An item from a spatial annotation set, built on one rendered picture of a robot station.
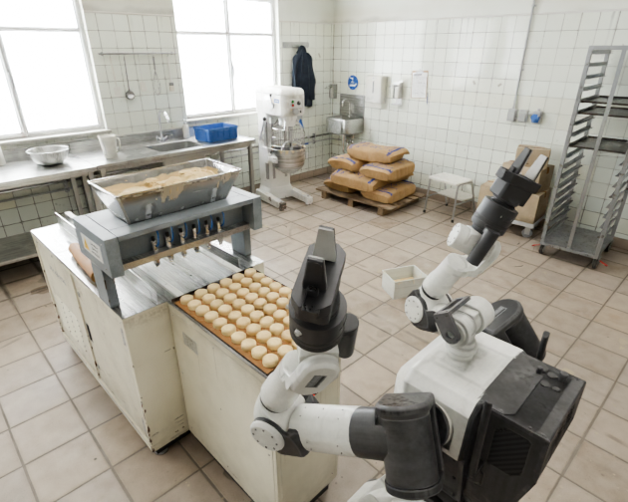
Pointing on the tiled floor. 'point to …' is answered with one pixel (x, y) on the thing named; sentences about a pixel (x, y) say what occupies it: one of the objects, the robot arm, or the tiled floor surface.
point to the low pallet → (370, 199)
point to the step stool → (453, 189)
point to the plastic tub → (402, 281)
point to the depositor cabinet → (127, 336)
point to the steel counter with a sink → (167, 145)
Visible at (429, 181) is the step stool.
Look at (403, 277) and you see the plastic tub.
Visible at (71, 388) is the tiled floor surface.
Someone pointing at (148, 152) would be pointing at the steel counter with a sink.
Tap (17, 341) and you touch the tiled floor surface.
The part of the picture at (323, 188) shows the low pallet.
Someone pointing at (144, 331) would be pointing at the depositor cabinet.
